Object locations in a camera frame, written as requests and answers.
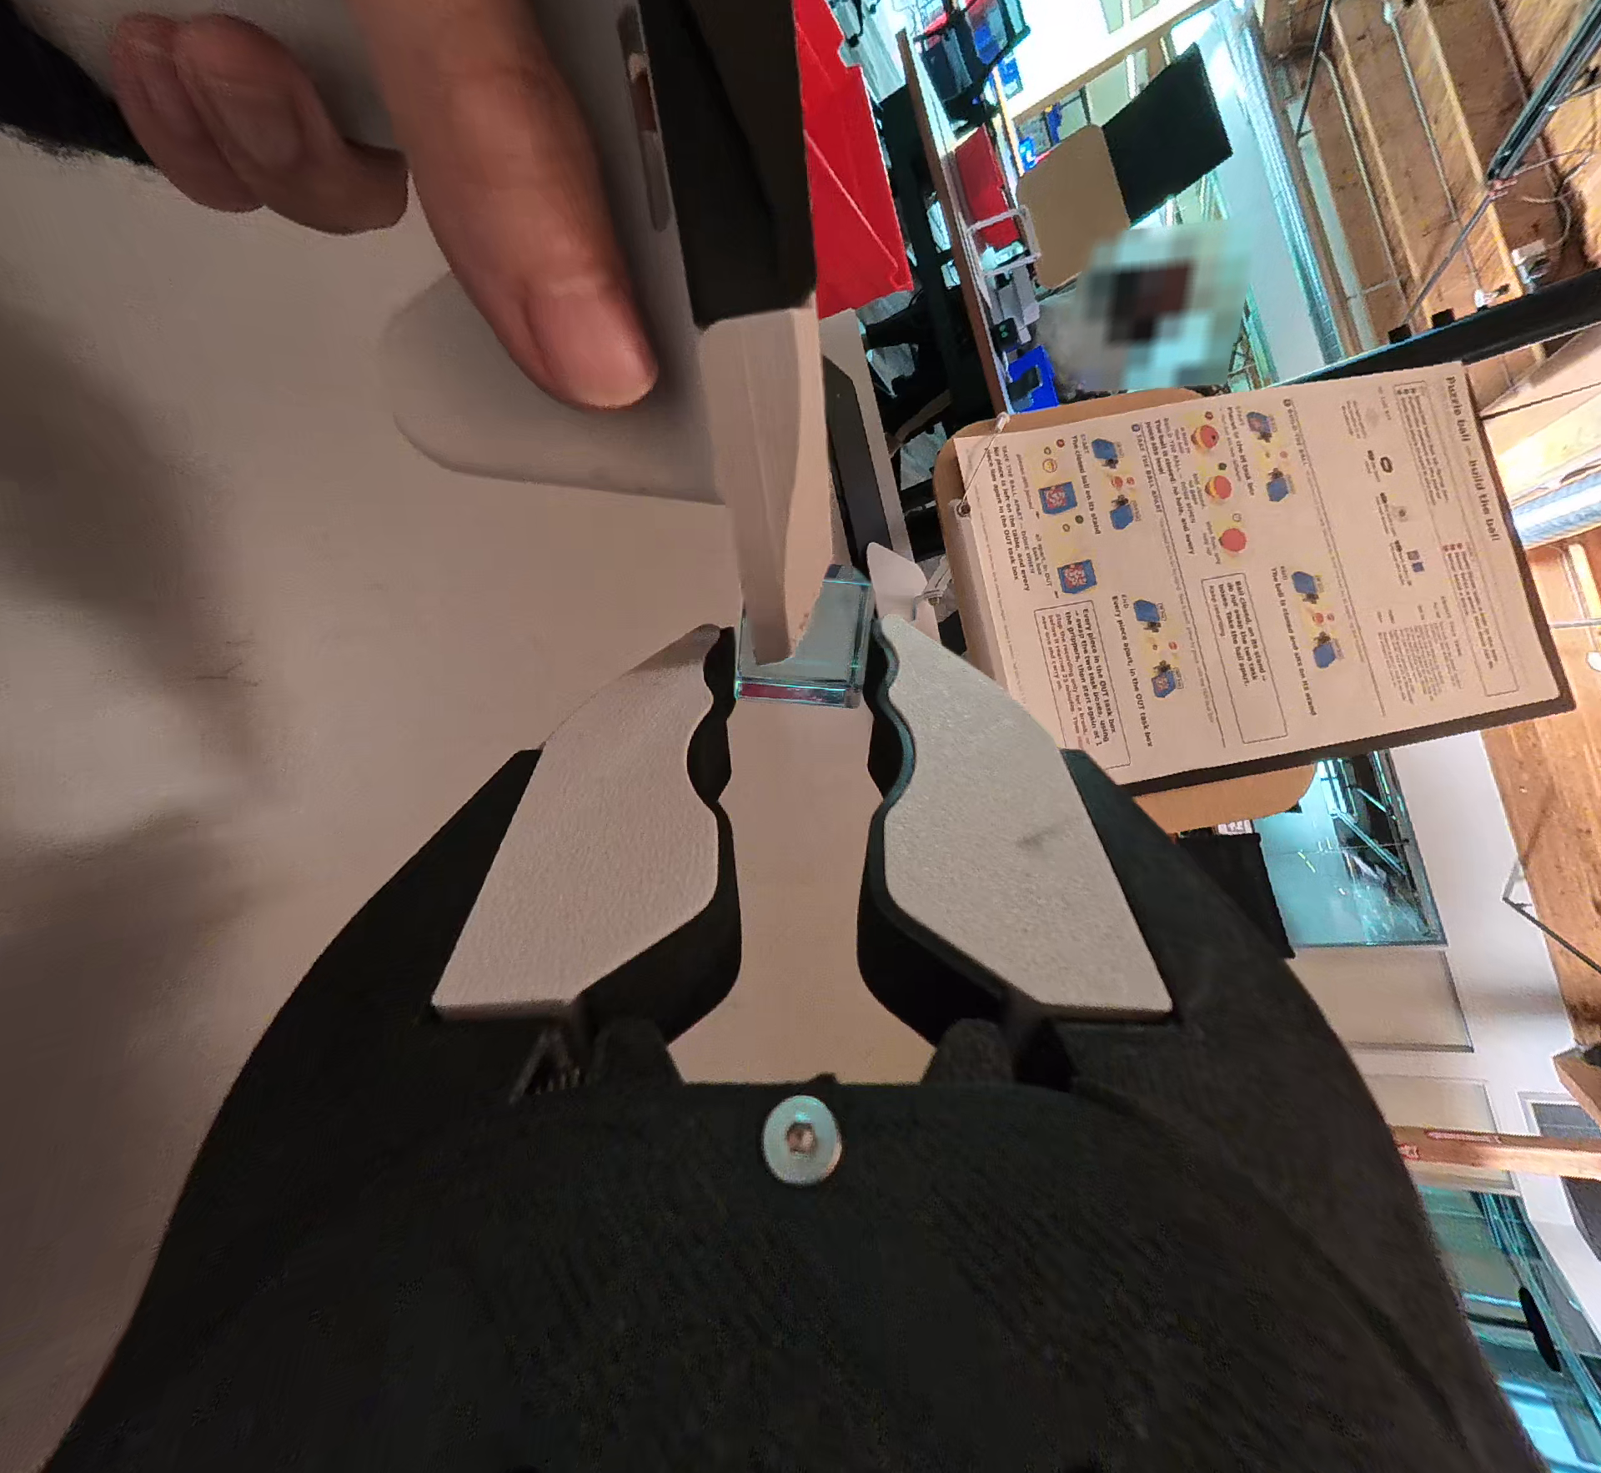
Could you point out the printed instruction sheet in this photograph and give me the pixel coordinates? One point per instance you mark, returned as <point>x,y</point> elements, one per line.
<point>1251,572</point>

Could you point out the instruction sheet on board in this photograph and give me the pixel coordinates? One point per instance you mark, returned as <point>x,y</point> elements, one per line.
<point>1237,805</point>

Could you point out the clear glass cube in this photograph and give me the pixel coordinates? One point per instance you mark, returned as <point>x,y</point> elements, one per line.
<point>832,647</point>

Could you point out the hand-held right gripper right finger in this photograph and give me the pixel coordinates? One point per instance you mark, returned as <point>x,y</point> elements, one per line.
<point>1013,871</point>

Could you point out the person's left hand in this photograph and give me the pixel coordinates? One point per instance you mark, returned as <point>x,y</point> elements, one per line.
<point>502,184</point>

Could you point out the red plastic bin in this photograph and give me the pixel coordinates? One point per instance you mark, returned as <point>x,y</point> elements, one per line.
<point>844,184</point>
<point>983,184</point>

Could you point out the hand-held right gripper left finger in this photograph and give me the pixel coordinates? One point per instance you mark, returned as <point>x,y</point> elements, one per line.
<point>587,871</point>

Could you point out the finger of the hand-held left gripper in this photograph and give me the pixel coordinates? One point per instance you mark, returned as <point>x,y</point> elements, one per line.
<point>863,460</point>
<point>768,460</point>

